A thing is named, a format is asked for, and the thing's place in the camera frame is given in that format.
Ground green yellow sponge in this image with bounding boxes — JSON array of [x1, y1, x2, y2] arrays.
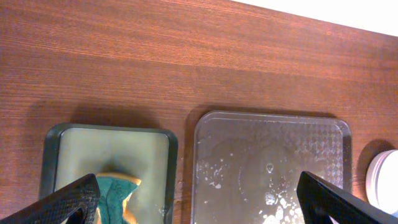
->
[[95, 172, 141, 224]]

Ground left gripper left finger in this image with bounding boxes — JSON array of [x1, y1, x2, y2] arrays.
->
[[1, 174, 100, 224]]

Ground dark serving tray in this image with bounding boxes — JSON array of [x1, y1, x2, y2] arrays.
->
[[191, 111, 352, 223]]

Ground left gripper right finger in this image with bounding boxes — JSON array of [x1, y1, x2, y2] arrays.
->
[[297, 171, 397, 224]]

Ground grey plate yellow stain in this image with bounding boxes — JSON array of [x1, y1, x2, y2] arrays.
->
[[366, 149, 398, 217]]

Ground black sponge tray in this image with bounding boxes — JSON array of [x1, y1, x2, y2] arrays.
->
[[39, 123, 178, 223]]

